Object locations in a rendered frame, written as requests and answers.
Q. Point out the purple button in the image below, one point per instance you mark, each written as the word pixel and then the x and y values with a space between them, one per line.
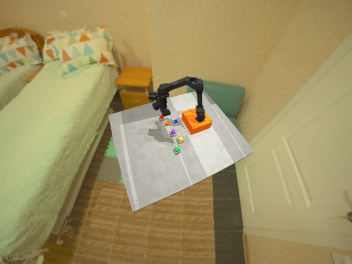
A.
pixel 172 133

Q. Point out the red button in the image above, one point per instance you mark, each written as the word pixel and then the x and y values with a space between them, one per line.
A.
pixel 161 118

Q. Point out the yellow button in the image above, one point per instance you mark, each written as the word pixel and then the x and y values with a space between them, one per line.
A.
pixel 181 140

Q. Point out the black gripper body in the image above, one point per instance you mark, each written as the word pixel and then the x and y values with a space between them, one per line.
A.
pixel 165 111

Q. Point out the green button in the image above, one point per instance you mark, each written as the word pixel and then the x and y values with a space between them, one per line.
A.
pixel 177 150

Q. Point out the blue button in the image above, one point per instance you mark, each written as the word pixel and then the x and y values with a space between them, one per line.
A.
pixel 175 122

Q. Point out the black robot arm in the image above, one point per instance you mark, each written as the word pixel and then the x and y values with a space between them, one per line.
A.
pixel 164 89

